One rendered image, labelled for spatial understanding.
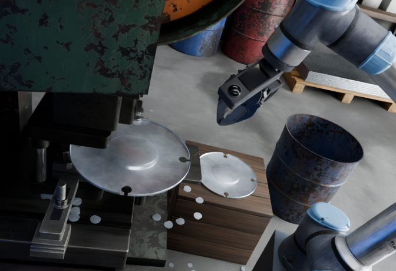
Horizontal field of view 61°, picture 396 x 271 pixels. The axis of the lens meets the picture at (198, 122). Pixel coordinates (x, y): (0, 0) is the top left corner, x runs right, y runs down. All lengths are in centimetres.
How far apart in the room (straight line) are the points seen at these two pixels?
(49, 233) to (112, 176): 17
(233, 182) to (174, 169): 72
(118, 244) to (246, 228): 84
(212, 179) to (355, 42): 101
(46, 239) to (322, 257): 66
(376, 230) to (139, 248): 55
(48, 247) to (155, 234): 26
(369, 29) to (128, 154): 56
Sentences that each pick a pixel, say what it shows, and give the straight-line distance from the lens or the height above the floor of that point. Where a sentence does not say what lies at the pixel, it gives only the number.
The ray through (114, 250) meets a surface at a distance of 75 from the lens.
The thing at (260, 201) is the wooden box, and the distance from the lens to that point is 149.
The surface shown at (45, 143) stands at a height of 85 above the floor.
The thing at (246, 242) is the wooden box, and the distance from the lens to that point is 158.
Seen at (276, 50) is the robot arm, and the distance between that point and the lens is 63.
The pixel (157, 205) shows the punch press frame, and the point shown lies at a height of 64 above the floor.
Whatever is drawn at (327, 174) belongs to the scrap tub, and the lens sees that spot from 178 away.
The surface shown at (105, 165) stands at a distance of 80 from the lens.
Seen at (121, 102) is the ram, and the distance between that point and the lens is 71.
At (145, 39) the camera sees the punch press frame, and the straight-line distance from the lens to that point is 49.
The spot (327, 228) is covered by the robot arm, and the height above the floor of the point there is 67.
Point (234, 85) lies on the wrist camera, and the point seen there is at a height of 106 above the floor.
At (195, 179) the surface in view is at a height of 78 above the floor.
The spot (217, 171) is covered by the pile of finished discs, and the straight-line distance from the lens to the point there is 153.
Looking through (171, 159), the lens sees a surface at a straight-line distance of 85.
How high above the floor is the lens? 132
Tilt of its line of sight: 32 degrees down
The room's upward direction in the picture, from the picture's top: 17 degrees clockwise
